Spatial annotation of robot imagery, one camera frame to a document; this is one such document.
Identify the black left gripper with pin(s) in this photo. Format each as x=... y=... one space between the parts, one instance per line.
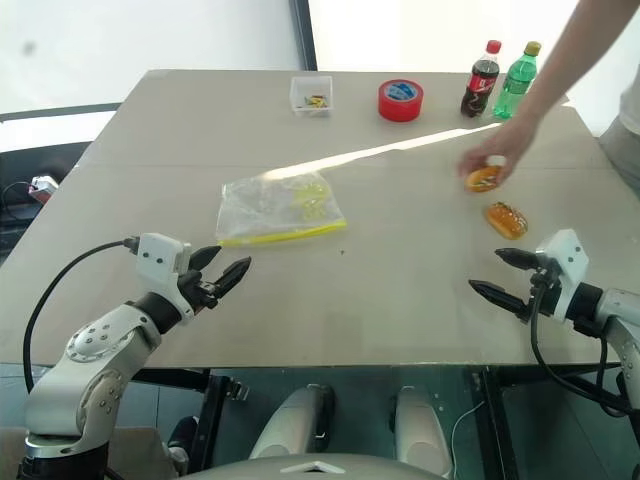
x=200 y=292

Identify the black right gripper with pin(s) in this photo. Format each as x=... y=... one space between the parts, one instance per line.
x=544 y=295

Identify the orange toy hotdog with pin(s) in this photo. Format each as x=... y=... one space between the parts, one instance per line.
x=507 y=220

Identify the clear yellow-zip plastic bag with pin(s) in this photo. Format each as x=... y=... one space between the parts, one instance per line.
x=260 y=210

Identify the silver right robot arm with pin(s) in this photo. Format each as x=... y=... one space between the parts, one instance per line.
x=617 y=310

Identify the person's bare forearm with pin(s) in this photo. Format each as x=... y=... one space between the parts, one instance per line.
x=570 y=65

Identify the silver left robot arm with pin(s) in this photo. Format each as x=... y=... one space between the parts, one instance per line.
x=100 y=350

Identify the person's bare hand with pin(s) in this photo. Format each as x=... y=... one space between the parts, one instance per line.
x=510 y=142

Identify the person's torso in grey trousers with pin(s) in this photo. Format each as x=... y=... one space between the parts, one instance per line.
x=625 y=155

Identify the grey rounded robot leg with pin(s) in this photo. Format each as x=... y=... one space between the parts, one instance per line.
x=295 y=425
x=420 y=430

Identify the red and white device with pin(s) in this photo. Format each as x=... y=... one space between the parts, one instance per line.
x=42 y=187

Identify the red-capped cola bottle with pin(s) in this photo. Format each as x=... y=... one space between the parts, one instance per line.
x=480 y=85

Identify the clear plastic box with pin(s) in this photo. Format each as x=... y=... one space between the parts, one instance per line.
x=300 y=87

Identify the green plastic soda bottle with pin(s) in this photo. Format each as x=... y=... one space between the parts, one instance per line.
x=515 y=80

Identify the brown cardboard box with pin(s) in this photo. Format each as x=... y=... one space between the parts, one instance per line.
x=140 y=450

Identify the red tape roll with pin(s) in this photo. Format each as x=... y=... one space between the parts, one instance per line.
x=400 y=107

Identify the grey robot torso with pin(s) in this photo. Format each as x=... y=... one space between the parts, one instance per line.
x=310 y=467

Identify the black bench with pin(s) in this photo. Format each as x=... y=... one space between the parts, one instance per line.
x=20 y=160

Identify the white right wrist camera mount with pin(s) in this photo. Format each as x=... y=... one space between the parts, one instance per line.
x=567 y=260

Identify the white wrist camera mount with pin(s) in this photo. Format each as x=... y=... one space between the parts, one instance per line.
x=567 y=260
x=157 y=255

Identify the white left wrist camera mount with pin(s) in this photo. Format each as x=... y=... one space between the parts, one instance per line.
x=157 y=255

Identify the black table frame leg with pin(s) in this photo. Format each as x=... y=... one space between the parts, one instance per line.
x=215 y=405
x=492 y=415

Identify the grey rail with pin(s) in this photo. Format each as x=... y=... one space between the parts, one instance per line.
x=50 y=113

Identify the dark window frame post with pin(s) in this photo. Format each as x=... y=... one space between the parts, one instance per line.
x=305 y=35

